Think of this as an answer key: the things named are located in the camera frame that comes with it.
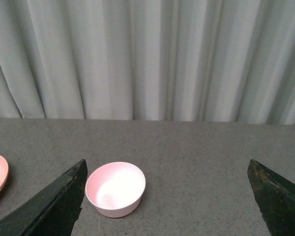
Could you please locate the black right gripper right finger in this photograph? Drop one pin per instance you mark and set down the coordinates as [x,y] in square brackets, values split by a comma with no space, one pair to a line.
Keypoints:
[275,197]

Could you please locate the light pink bowl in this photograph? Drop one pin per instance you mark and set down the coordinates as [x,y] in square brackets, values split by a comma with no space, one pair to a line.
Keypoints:
[115,189]

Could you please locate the grey-white curtain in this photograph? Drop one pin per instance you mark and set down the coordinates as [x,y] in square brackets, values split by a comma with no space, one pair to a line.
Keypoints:
[184,60]

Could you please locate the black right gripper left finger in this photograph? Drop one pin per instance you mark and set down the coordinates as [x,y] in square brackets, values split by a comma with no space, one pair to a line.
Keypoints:
[53,211]

